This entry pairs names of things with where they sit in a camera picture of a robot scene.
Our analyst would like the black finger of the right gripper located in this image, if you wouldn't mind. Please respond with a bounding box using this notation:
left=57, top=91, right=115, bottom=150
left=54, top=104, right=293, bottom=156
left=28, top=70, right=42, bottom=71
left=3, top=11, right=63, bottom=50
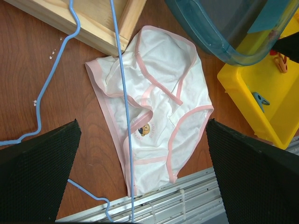
left=272, top=32, right=299, bottom=63

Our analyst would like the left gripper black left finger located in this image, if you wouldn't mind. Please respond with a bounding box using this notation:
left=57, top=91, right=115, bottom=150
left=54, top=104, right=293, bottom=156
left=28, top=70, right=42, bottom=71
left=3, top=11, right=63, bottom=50
left=0, top=120, right=81, bottom=222

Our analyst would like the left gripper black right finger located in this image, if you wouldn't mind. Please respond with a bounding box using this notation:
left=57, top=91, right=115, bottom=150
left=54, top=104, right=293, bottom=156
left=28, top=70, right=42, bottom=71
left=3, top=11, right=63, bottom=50
left=206, top=119, right=299, bottom=224

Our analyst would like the white pink-trimmed underwear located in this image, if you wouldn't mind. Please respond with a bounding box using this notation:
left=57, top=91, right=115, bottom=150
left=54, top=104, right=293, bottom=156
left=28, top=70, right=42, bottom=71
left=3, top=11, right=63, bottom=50
left=85, top=26, right=214, bottom=196

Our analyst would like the light blue wire hanger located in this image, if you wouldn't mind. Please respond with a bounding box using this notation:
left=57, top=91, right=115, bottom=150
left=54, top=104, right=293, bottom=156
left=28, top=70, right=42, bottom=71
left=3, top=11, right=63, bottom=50
left=0, top=0, right=135, bottom=223

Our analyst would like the orange clothespin near front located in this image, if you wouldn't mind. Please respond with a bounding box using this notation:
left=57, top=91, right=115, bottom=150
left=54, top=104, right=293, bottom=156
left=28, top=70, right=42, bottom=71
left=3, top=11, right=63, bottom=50
left=273, top=53, right=288, bottom=74

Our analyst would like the teal transparent plastic tub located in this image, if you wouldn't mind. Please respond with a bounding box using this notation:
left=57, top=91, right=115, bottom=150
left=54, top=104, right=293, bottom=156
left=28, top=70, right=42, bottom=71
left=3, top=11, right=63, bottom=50
left=165, top=0, right=299, bottom=66

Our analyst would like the yellow plastic tray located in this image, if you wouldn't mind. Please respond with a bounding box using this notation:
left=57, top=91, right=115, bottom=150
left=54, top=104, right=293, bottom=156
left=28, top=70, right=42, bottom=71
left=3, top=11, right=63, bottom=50
left=217, top=14, right=299, bottom=150

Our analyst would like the wooden clothes rack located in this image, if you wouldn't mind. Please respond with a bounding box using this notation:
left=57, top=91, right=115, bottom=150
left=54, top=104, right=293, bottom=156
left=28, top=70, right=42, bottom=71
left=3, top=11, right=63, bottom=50
left=8, top=0, right=146, bottom=56

